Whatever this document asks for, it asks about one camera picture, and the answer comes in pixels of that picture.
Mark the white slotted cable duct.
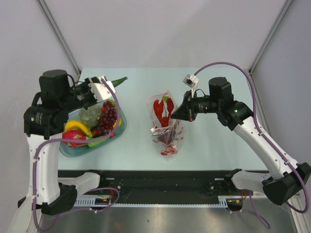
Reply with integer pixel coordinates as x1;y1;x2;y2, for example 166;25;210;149
74;197;242;209

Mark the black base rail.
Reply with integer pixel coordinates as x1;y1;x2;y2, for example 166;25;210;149
58;169;265;205

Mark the green round melon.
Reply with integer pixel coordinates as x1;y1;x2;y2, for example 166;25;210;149
79;105;102;128

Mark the clear zip top bag pink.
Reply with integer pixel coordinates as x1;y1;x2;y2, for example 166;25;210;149
146;90;186;158

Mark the green cucumber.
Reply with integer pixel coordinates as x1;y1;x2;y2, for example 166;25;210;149
111;77;128;87

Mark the dark red grape bunch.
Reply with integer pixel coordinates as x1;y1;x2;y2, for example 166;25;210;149
99;100;118;134

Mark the red plastic lobster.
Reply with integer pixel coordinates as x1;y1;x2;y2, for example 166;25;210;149
153;95;178;157

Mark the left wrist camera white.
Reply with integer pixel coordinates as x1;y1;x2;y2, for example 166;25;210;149
88;75;116;102

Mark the aluminium frame post right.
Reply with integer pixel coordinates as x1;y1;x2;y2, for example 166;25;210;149
248;0;294;76

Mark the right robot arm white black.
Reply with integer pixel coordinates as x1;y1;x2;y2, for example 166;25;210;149
171;75;311;205

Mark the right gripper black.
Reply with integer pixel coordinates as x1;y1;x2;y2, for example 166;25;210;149
171;90;220;122

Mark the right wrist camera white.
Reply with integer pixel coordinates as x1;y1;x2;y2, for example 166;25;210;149
183;74;199;97

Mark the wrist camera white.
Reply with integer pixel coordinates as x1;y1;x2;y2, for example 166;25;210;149
183;74;199;97
88;75;116;102

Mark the pink dragon fruit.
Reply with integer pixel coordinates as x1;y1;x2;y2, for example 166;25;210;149
62;130;88;148

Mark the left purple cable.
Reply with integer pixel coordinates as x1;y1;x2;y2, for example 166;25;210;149
32;78;121;231

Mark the aluminium frame post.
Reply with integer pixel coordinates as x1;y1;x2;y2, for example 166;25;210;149
36;0;82;76
248;0;294;76

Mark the aluminium frame post left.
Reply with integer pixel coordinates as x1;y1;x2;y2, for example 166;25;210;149
36;0;82;76

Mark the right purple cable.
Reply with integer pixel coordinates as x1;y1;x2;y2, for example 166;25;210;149
194;62;311;230

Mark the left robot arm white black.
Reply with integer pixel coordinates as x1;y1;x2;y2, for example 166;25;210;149
24;69;107;216

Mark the green leafy vegetable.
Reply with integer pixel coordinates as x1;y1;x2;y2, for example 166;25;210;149
87;136;108;148

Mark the purple cable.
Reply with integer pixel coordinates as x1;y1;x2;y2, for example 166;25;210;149
32;78;121;231
194;62;311;230

